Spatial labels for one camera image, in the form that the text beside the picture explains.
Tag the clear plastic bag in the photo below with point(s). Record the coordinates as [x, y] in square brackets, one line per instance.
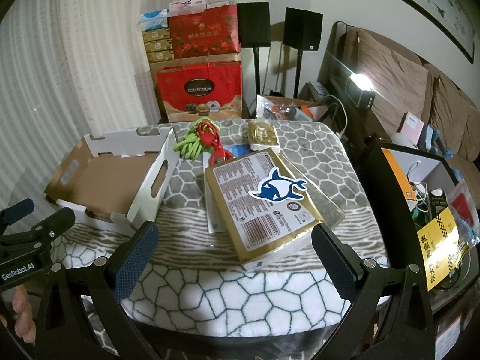
[270, 110]

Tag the white curtain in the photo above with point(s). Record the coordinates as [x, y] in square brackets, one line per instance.
[75, 63]

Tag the glowing desk lamp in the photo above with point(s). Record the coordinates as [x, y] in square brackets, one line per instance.
[362, 93]

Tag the person's left hand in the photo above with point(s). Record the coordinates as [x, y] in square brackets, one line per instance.
[22, 318]

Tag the gold tissue pack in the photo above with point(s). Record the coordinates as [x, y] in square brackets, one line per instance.
[240, 202]

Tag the white and brown cardboard tray box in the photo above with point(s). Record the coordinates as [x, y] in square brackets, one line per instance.
[105, 180]

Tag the brown sofa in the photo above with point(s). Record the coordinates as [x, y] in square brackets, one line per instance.
[397, 75]

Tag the black speaker on stand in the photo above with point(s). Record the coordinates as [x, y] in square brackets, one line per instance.
[302, 28]
[255, 24]

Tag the blue plastic bag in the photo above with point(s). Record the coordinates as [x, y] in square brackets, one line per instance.
[431, 135]

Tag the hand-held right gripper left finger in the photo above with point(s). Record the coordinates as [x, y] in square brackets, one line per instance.
[135, 258]

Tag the orange and white box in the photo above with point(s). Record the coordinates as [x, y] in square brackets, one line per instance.
[397, 172]

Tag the small pink box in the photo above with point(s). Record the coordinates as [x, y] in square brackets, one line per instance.
[412, 123]

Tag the blue and white packet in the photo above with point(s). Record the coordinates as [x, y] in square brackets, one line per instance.
[212, 217]

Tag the red gift box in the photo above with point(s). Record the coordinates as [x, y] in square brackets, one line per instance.
[195, 78]

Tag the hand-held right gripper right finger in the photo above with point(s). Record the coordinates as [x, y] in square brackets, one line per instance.
[333, 266]

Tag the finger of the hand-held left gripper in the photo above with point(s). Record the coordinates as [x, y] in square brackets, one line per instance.
[18, 210]
[56, 221]

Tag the small gold snack packet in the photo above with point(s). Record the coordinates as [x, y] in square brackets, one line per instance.
[262, 135]

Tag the yellow checkered packet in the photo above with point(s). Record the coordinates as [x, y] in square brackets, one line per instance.
[438, 243]

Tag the grey white patterned blanket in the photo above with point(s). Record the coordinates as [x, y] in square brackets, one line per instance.
[225, 296]

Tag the red gift bag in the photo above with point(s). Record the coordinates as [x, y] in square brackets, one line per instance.
[202, 33]

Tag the clear bag with red item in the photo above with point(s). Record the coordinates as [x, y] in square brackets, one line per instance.
[463, 204]

